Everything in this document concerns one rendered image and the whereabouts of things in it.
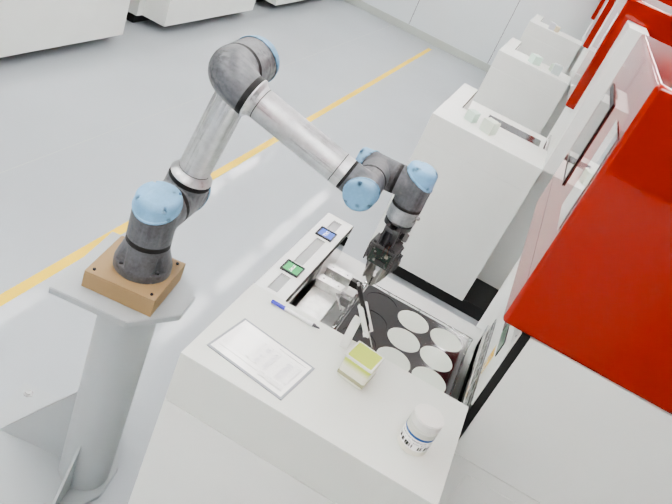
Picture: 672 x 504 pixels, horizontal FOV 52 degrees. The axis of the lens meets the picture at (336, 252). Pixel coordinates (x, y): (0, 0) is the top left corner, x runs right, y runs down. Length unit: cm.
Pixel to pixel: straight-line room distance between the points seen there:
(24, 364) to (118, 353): 85
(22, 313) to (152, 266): 125
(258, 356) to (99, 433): 78
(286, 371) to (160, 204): 51
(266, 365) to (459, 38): 845
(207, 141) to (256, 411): 67
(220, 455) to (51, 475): 93
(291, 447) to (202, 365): 26
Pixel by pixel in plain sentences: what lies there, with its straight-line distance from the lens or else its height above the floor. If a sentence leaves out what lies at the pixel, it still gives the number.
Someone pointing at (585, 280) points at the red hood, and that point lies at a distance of 154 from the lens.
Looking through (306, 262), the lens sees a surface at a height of 96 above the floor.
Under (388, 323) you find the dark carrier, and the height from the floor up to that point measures 90.
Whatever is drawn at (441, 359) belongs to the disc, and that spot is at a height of 90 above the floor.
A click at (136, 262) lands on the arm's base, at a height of 93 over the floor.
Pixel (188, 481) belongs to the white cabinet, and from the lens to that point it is 175.
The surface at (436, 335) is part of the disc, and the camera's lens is 204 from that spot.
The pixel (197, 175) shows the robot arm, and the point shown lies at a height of 114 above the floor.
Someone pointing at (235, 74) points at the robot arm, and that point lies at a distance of 152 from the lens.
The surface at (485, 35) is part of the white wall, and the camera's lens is 968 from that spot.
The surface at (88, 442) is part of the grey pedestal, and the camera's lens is 225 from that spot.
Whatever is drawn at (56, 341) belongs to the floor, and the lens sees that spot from 287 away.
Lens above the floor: 199
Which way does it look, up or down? 30 degrees down
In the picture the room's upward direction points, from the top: 25 degrees clockwise
